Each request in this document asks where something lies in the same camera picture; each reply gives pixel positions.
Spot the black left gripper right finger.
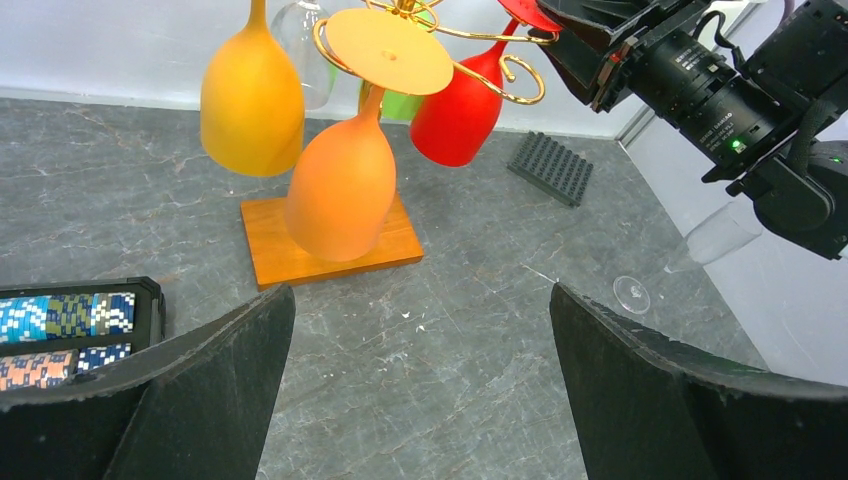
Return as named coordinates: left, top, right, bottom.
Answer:
left=549, top=284, right=847, bottom=479

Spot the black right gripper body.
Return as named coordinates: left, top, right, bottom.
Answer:
left=590, top=6, right=795, bottom=183

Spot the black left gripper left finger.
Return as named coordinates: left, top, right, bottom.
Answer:
left=1, top=285, right=296, bottom=479

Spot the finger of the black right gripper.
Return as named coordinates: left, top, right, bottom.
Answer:
left=536, top=0, right=711, bottom=40
left=540, top=23, right=626, bottom=105

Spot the red wine glass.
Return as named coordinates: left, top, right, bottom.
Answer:
left=409, top=1, right=562, bottom=167

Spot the clear wine glass front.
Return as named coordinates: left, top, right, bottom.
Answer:
left=612, top=200, right=764, bottom=315

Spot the clear wine glass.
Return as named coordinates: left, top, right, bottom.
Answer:
left=612, top=200, right=764, bottom=315
left=270, top=0, right=337, bottom=111

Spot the orange wine glass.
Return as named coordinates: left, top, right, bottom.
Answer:
left=284, top=7, right=454, bottom=262

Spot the green wine glass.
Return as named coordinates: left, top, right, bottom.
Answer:
left=357, top=80, right=425, bottom=122

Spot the clear wine glass back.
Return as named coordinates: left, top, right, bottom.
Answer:
left=270, top=0, right=337, bottom=111

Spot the yellow wine glass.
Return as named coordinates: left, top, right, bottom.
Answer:
left=199, top=1, right=305, bottom=177

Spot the dark grey building plate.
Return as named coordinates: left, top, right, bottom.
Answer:
left=507, top=132, right=594, bottom=208

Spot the black poker chip case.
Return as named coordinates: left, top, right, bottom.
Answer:
left=1, top=277, right=166, bottom=391

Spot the gold wire glass rack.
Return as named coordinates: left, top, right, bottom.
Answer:
left=241, top=1, right=535, bottom=289

